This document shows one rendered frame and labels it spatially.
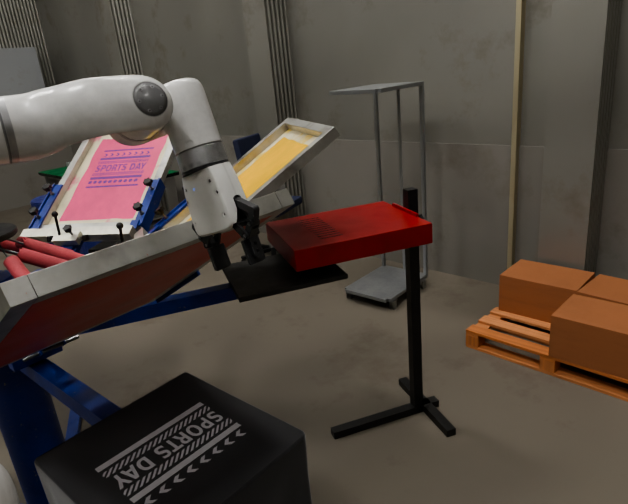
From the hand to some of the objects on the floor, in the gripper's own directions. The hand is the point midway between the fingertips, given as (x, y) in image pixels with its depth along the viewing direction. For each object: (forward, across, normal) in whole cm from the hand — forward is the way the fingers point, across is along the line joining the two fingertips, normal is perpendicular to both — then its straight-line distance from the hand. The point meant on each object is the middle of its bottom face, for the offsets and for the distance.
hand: (237, 259), depth 83 cm
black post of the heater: (+123, +110, -136) cm, 213 cm away
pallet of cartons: (+139, +57, -255) cm, 296 cm away
